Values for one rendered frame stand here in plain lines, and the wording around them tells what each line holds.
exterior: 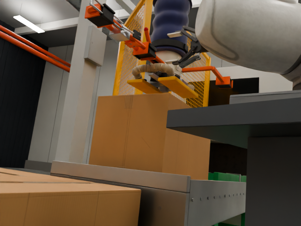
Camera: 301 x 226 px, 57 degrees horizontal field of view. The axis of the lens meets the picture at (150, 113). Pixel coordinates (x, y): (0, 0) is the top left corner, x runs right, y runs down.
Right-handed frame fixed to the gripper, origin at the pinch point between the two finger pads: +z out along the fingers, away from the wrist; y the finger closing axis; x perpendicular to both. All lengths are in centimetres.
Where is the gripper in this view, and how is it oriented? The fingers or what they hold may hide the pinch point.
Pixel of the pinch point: (169, 48)
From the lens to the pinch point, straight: 135.1
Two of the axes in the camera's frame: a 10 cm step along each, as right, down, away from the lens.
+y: -1.0, 9.7, -2.1
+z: -8.7, 0.1, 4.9
